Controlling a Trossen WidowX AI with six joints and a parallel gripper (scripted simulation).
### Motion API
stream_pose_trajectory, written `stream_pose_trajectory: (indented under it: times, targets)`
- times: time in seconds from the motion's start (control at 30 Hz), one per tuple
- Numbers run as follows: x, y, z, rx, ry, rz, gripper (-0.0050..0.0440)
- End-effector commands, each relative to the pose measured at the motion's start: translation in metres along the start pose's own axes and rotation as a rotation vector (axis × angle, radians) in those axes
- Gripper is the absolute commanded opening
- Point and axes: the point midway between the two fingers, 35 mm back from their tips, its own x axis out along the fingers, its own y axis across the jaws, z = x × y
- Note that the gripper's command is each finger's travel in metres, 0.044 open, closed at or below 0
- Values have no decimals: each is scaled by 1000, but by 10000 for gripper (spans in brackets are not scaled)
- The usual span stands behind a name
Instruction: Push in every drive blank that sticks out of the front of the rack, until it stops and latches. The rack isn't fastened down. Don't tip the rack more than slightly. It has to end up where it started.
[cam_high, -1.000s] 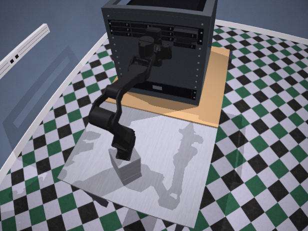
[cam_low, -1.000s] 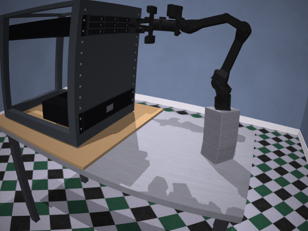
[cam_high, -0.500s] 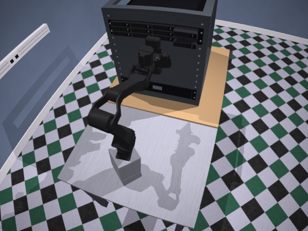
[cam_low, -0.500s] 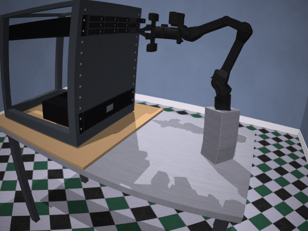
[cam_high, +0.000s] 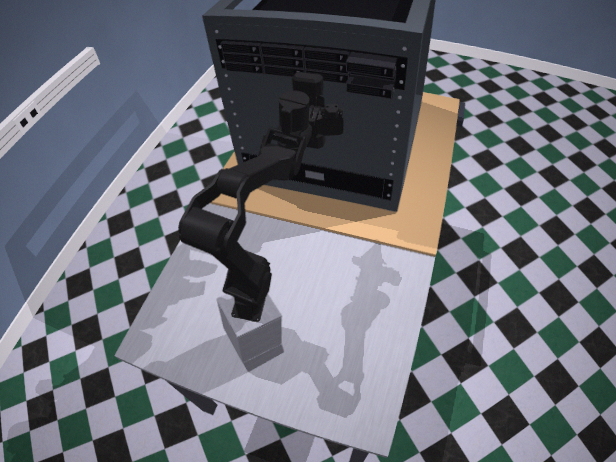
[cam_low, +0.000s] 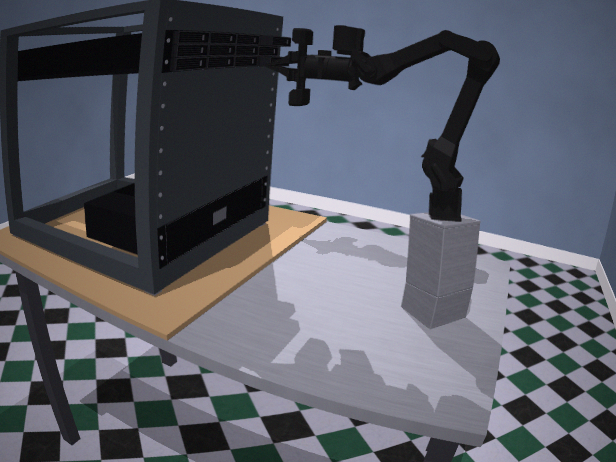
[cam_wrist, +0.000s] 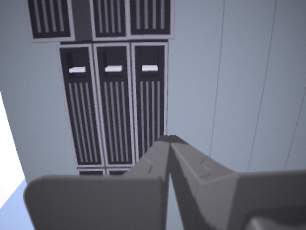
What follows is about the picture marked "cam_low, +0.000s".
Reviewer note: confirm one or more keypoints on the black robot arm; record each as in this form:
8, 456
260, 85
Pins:
445, 204

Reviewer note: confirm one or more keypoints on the black server rack frame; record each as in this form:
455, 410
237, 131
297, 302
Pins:
203, 153

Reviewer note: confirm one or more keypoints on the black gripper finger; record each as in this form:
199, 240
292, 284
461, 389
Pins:
283, 70
284, 60

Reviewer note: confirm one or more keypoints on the tan flat board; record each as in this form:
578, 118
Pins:
184, 300

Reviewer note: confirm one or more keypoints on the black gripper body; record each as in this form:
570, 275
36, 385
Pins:
309, 66

